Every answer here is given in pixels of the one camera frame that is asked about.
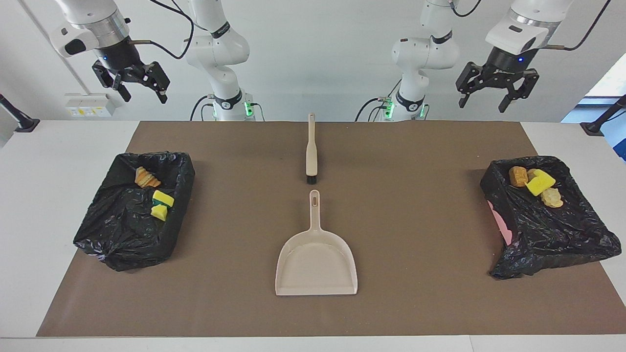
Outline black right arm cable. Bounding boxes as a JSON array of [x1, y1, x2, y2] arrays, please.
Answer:
[[128, 0, 195, 60]]

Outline black clamp stand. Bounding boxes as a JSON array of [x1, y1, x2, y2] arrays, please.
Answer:
[[580, 94, 626, 136], [0, 94, 41, 133]]

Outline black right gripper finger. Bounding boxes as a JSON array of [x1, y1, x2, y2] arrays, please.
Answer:
[[92, 64, 133, 103], [138, 62, 171, 104]]

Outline left black-bagged bin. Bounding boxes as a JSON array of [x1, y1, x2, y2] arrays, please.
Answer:
[[73, 151, 196, 272]]

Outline white wall power strip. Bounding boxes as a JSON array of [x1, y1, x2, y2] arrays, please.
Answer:
[[65, 93, 119, 118]]

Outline black plastic trash bag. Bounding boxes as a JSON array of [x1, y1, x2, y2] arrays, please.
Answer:
[[480, 155, 622, 281]]

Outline black right base cable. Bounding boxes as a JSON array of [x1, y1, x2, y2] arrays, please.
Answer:
[[190, 94, 216, 122]]

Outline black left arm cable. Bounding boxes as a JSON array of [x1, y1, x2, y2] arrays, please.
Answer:
[[545, 0, 612, 51]]

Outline striped croissant bread piece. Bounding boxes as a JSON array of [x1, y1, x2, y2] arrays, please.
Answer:
[[134, 166, 162, 189]]

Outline beige plastic dustpan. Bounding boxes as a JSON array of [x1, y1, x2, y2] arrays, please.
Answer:
[[275, 190, 358, 297]]

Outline pale bread piece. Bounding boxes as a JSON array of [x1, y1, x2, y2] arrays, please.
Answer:
[[541, 188, 564, 209]]

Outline black base cable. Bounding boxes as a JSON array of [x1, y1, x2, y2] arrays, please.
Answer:
[[190, 94, 216, 122], [355, 97, 392, 122]]

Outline L-shaped yellow sponge piece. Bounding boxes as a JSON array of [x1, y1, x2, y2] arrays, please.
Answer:
[[526, 169, 557, 197]]

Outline brown table mat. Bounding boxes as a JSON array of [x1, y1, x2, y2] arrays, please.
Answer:
[[37, 121, 626, 338]]

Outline pink plastic bin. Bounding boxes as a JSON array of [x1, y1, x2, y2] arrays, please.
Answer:
[[488, 200, 514, 246]]

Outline black left base cable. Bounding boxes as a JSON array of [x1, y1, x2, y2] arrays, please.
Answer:
[[355, 97, 392, 122]]

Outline beige hand brush black bristles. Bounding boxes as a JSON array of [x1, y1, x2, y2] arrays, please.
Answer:
[[306, 113, 318, 185]]

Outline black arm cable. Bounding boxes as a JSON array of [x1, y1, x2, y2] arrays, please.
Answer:
[[128, 0, 195, 60], [545, 0, 612, 51]]

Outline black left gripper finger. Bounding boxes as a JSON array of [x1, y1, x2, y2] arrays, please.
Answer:
[[498, 71, 539, 113], [456, 62, 486, 109]]

